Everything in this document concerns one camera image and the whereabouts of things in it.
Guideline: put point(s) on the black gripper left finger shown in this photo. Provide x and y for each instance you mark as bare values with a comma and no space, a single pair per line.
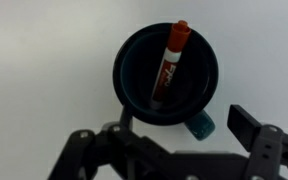
140,150

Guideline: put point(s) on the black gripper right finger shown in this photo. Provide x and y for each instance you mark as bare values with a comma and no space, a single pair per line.
264,146

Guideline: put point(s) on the orange capped white marker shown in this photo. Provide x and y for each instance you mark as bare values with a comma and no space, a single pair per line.
170,63

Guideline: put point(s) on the dark teal ceramic mug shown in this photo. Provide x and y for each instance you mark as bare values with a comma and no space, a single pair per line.
134,83

